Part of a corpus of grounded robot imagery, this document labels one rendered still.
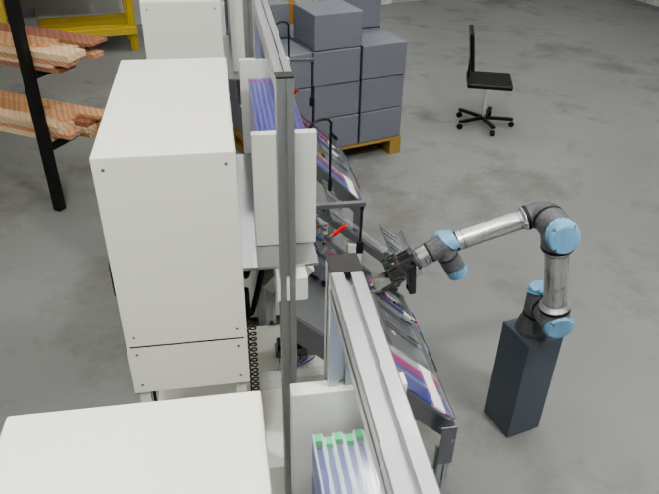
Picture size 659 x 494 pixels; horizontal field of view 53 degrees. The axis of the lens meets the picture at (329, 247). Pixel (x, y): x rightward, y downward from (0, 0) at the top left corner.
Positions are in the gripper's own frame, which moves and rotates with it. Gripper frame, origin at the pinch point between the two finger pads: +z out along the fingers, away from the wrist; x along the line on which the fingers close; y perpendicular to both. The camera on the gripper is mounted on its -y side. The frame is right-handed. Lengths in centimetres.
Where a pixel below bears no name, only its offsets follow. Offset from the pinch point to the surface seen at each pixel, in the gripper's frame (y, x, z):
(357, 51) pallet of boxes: -29, -291, -44
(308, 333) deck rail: 37, 49, 13
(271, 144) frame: 85, 38, -8
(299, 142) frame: 82, 38, -14
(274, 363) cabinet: -6.0, 1.5, 46.7
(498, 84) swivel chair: -139, -336, -136
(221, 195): 86, 49, 7
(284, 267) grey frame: 62, 53, 5
